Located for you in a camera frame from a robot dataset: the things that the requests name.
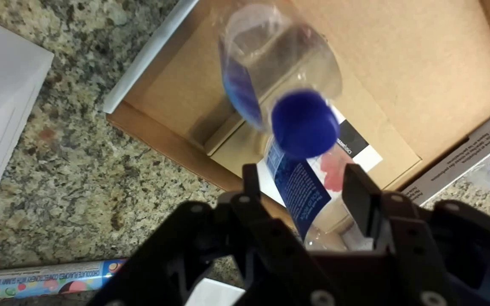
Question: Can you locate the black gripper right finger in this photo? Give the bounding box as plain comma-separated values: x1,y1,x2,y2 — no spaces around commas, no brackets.
343,162,490,306

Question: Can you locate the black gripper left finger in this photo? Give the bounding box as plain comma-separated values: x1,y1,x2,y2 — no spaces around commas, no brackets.
89,162,315,306

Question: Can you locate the blue cap water bottle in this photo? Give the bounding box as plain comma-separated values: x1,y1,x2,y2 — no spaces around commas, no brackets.
263,138,383,253
218,2,344,162

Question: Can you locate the large flat cardboard box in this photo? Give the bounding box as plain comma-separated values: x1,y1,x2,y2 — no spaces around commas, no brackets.
108,0,490,228

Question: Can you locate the white cardboard box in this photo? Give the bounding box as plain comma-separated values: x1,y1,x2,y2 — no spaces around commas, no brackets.
0,10,55,235

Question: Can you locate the grey printed cardboard flap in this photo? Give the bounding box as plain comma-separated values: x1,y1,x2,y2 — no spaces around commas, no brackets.
401,100,490,207

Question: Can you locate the white flat strip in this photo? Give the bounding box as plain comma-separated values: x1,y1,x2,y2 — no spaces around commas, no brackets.
101,0,201,116

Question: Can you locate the colourful wrapping paper roll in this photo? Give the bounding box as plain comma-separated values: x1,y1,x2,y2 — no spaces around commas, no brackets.
0,257,130,303

